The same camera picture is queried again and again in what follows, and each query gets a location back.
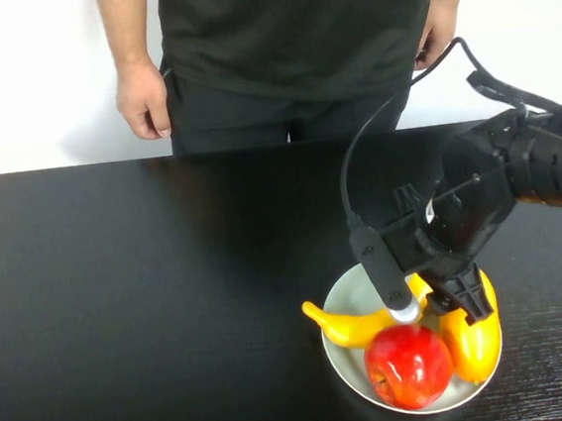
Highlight orange yellow mango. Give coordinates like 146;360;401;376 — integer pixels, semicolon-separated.
432;266;507;388

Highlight black shirt torso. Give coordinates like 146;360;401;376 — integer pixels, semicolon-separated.
157;0;512;116

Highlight red apple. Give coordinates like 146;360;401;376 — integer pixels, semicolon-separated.
360;320;459;415

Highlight person's left hand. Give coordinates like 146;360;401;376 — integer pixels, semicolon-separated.
407;0;463;72

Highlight yellow banana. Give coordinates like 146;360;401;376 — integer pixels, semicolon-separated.
299;269;440;356

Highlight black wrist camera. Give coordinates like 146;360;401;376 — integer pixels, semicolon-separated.
346;218;423;330

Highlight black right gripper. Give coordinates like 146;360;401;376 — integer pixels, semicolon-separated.
376;167;527;334

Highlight black camera cable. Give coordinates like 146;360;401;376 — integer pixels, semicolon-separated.
326;34;502;228

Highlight black trousers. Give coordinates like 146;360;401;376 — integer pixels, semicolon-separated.
162;34;415;158

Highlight person's right hand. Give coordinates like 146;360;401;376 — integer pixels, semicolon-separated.
112;54;174;145

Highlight person's right forearm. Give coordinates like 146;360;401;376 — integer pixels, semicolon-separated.
94;0;157;73

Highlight white bowl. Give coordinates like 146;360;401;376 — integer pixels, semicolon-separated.
314;251;511;421

